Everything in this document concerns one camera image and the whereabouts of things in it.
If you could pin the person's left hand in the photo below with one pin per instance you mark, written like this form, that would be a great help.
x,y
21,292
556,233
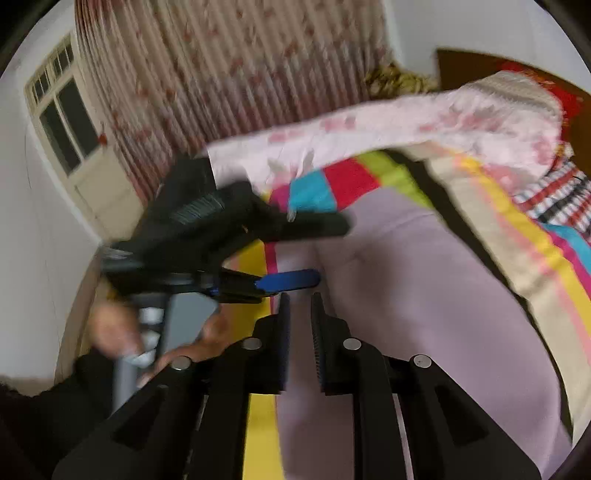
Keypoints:
x,y
111,330

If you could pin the colourful striped bedsheet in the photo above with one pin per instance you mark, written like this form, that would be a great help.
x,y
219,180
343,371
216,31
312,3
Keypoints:
x,y
346,177

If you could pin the dark wooden headboard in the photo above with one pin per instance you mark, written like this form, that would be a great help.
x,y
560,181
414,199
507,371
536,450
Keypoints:
x,y
461,69

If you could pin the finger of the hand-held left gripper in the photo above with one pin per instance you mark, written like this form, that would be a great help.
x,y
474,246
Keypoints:
x,y
314,226
291,280

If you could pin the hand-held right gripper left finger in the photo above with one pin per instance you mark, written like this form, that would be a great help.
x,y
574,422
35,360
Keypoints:
x,y
285,337

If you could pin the pink floral quilt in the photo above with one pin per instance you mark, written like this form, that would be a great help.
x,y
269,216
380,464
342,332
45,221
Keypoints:
x,y
415,120

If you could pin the plaid checked bed sheet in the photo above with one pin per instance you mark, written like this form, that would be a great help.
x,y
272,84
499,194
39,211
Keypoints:
x,y
554,194

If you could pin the tiger print blanket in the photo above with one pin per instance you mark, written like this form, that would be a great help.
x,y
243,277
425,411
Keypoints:
x,y
397,81

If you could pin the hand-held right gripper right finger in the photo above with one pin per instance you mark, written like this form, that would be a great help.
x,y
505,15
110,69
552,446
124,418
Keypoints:
x,y
317,344

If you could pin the white window door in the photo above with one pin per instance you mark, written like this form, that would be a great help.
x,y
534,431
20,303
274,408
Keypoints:
x,y
101,184

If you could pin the lilac knit sweater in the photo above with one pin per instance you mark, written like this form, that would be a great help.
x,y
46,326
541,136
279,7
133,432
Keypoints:
x,y
415,300

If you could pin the floral pleated curtain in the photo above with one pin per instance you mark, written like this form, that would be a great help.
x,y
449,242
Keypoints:
x,y
231,69

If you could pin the person's left forearm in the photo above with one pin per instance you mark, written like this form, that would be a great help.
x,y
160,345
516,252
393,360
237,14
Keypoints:
x,y
46,424

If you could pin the red floral pillow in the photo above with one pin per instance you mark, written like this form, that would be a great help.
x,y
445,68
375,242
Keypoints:
x,y
570,101

